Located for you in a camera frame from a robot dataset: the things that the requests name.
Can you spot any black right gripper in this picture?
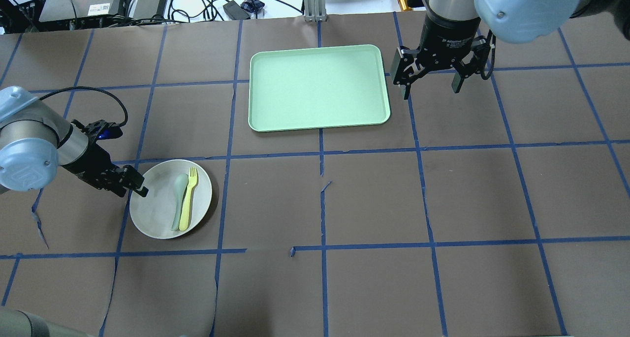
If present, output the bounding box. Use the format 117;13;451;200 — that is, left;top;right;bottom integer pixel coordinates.
391;13;493;101

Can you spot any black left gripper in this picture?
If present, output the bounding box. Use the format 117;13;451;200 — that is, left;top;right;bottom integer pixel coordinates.
62;122;149;198

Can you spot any white round plate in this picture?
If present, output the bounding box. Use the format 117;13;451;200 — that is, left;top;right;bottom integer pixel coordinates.
129;159;213;239

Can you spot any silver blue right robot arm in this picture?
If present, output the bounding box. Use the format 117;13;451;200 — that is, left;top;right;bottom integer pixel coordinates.
391;0;629;99

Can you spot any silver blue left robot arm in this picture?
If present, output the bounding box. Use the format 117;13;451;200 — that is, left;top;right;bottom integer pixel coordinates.
0;86;149;197

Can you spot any yellow plastic fork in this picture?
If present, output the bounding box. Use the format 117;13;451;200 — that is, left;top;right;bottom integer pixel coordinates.
178;167;198;232

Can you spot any pale green plastic spoon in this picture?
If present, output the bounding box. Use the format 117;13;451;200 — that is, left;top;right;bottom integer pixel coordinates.
171;174;189;231

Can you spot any light green plastic tray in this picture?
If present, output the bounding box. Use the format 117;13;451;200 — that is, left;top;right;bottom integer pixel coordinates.
248;45;391;132

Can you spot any grey electronics box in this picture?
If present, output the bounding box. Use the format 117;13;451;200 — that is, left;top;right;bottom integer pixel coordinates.
39;0;128;23

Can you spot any black power adapter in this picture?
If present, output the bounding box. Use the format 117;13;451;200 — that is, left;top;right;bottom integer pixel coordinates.
222;0;251;21

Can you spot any aluminium frame post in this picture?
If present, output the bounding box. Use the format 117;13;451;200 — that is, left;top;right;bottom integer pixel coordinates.
302;0;328;22

